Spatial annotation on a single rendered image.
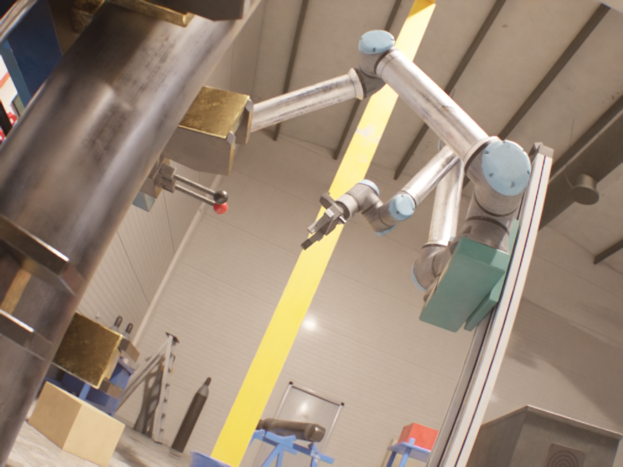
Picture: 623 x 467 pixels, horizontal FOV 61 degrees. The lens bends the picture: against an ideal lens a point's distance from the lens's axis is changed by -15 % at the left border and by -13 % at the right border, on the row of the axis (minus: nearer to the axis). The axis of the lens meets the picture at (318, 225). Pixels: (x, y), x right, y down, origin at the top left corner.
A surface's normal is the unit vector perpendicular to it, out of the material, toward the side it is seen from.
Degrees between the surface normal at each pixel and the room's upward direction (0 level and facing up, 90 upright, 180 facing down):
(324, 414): 90
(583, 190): 180
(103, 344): 90
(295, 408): 90
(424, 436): 90
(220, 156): 180
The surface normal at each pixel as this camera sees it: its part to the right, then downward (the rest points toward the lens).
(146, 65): 0.62, -0.10
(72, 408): -0.48, -0.54
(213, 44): 0.91, 0.25
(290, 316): 0.16, -0.36
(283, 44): -0.26, 0.88
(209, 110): -0.08, -0.46
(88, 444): 0.80, 0.07
